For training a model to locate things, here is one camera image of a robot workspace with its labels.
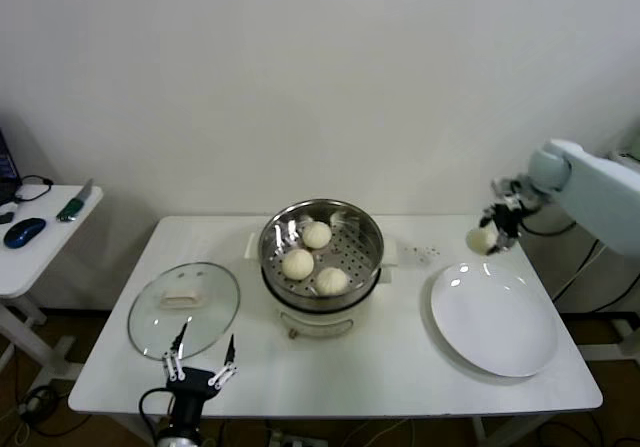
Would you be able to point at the black white usb adapter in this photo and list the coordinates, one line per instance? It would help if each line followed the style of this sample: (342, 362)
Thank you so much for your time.
(6, 217)

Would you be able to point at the white round plate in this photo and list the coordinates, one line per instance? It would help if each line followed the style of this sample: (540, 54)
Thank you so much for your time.
(490, 322)

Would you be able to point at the white steamed baozi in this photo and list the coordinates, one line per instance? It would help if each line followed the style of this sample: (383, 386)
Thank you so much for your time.
(480, 239)
(316, 234)
(298, 263)
(331, 281)

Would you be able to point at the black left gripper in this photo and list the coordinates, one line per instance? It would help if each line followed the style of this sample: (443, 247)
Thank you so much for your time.
(192, 379)

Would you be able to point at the blue computer mouse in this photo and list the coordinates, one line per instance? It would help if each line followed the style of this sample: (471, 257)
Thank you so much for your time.
(25, 231)

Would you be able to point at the white side table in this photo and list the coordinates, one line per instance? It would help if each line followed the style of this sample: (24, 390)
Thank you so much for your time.
(45, 252)

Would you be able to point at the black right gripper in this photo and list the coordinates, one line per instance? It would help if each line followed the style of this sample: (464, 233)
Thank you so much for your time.
(507, 217)

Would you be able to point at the glass pot lid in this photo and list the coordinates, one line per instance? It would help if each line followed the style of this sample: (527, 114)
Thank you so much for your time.
(220, 292)

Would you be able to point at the white work table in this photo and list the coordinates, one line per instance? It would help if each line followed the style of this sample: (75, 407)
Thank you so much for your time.
(350, 377)

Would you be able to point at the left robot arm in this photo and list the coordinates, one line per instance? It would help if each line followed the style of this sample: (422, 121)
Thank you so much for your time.
(182, 434)

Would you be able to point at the white electric cooker pot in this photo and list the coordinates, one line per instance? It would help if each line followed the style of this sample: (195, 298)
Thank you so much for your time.
(320, 324)

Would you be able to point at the white power strip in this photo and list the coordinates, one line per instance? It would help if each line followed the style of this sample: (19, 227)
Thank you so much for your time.
(282, 439)

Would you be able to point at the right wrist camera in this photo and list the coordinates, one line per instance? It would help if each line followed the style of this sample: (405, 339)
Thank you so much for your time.
(507, 187)

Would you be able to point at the stainless steel steamer basket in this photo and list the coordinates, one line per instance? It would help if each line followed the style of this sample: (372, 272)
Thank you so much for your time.
(360, 262)

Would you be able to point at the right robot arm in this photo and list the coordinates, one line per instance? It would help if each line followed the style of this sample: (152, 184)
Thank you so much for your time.
(600, 192)

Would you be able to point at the black laptop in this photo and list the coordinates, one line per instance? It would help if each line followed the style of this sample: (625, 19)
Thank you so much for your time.
(5, 167)

